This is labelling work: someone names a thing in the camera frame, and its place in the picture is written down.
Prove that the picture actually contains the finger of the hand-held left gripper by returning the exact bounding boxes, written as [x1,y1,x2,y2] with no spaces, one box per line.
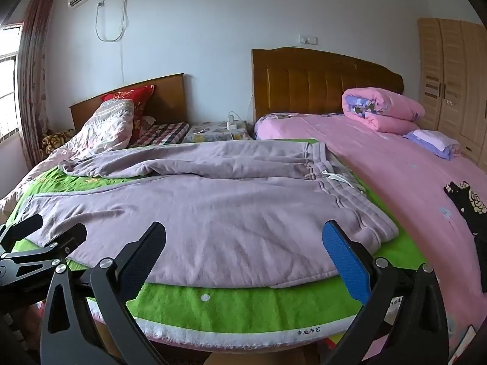
[21,223,88,266]
[0,214,44,247]

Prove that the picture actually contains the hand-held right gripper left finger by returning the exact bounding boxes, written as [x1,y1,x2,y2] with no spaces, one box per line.
[40,221,167,365]

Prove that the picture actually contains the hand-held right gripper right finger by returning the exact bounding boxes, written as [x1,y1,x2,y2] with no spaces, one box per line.
[321,219,450,365]

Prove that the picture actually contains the lilac pants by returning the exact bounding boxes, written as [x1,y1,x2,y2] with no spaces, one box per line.
[25,141,399,289]

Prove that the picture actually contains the pink bed sheet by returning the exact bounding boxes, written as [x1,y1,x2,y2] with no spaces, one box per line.
[253,112,487,365]

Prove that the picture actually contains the brown floral blanket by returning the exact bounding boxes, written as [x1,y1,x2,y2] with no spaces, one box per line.
[41,129,75,156]

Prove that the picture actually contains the green printed mat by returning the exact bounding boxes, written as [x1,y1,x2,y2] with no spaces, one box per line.
[11,137,427,349]

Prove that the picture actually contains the white pink patterned quilt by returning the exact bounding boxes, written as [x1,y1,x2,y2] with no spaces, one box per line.
[0,99,136,214]

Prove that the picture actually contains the plaid bed sheet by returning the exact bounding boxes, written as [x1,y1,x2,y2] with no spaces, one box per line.
[129,116,190,147]

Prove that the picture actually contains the nightstand with printed cloth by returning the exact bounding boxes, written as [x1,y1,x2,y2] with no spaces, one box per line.
[183,121,254,144]

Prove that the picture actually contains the black floral garment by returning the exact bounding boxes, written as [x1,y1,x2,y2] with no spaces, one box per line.
[443,180,487,236]

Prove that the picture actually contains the patterned reddish curtain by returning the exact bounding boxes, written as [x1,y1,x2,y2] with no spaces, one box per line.
[17,0,56,168]

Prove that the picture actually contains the purple and white pillow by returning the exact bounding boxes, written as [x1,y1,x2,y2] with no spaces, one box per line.
[402,129,461,160]

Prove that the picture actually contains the red embroidered pillow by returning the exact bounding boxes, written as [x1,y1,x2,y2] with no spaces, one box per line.
[101,85,156,126]

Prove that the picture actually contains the small wooden headboard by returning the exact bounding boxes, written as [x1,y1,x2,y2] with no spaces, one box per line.
[69,73,190,132]

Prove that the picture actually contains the pink folded quilt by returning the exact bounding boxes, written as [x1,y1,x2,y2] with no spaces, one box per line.
[341,87,426,134]

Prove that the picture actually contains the large wooden headboard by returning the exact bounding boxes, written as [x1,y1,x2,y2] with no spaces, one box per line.
[252,47,405,122]

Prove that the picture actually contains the light wooden wardrobe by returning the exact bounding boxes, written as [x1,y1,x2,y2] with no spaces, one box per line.
[417,17,487,156]

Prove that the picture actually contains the air conditioner power cable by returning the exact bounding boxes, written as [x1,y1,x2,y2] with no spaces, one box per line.
[95,0,128,78]

